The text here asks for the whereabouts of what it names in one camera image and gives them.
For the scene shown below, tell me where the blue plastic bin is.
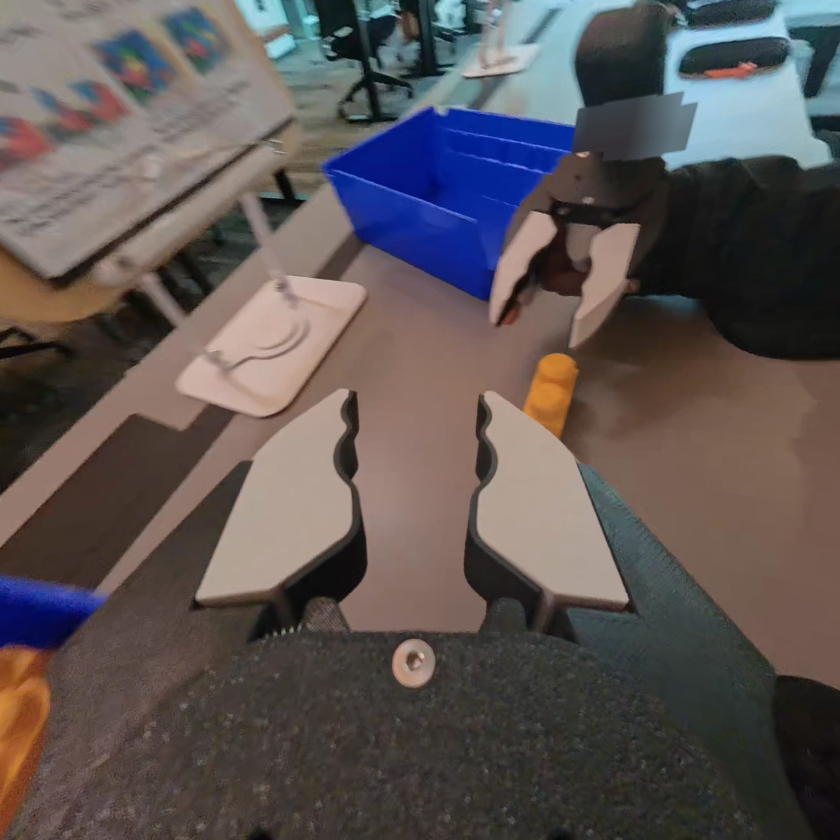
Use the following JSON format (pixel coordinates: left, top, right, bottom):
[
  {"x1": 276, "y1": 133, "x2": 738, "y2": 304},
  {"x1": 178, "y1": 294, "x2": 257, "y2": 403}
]
[
  {"x1": 0, "y1": 574, "x2": 109, "y2": 651},
  {"x1": 323, "y1": 105, "x2": 578, "y2": 301}
]

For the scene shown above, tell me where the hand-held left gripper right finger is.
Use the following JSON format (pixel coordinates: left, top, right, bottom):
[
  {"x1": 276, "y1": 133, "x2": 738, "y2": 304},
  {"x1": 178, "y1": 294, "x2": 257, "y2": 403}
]
[{"x1": 464, "y1": 392, "x2": 631, "y2": 614}]

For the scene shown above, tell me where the person's right forearm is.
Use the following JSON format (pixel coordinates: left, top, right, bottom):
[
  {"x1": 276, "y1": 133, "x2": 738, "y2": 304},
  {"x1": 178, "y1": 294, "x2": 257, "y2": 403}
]
[{"x1": 635, "y1": 154, "x2": 840, "y2": 361}]

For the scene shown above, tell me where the printed instruction sheet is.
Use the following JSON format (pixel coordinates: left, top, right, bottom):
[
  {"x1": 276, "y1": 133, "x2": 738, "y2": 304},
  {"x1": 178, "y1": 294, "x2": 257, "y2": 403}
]
[{"x1": 0, "y1": 0, "x2": 293, "y2": 277}]

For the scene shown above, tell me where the wooden document stand white base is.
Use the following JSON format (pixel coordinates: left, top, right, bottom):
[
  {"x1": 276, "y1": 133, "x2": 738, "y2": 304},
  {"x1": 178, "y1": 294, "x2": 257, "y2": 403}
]
[
  {"x1": 0, "y1": 0, "x2": 368, "y2": 419},
  {"x1": 462, "y1": 0, "x2": 540, "y2": 80}
]

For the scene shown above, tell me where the black wrist rest pad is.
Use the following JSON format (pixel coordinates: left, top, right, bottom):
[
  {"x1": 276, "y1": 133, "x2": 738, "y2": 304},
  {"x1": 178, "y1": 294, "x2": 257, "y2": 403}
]
[
  {"x1": 678, "y1": 36, "x2": 793, "y2": 81},
  {"x1": 682, "y1": 0, "x2": 780, "y2": 28}
]

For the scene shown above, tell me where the yellow two-stud mega block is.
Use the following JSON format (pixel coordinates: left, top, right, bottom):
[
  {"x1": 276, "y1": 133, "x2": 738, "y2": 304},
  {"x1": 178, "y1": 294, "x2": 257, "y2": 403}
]
[{"x1": 523, "y1": 353, "x2": 580, "y2": 439}]

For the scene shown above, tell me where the black chair armrest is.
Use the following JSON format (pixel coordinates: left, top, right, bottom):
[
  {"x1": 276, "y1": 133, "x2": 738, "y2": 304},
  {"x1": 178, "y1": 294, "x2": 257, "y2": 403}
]
[{"x1": 774, "y1": 676, "x2": 840, "y2": 840}]

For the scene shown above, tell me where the black office chair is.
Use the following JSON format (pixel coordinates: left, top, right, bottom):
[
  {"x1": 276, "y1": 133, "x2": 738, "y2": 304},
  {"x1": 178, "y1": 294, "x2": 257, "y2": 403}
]
[{"x1": 315, "y1": 0, "x2": 414, "y2": 122}]

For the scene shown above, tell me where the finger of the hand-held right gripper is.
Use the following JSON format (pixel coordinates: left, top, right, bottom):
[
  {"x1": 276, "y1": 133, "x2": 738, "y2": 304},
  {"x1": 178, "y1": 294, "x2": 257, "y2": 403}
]
[
  {"x1": 489, "y1": 210, "x2": 559, "y2": 327},
  {"x1": 567, "y1": 223, "x2": 643, "y2": 349}
]

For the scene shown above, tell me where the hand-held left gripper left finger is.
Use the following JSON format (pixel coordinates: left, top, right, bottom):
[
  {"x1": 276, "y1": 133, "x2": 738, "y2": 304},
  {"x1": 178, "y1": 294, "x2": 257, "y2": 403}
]
[{"x1": 195, "y1": 388, "x2": 367, "y2": 608}]

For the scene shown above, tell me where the person's right hand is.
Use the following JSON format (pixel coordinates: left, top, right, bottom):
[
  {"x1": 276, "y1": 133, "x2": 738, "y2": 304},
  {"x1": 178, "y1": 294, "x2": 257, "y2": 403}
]
[{"x1": 525, "y1": 233, "x2": 592, "y2": 301}]

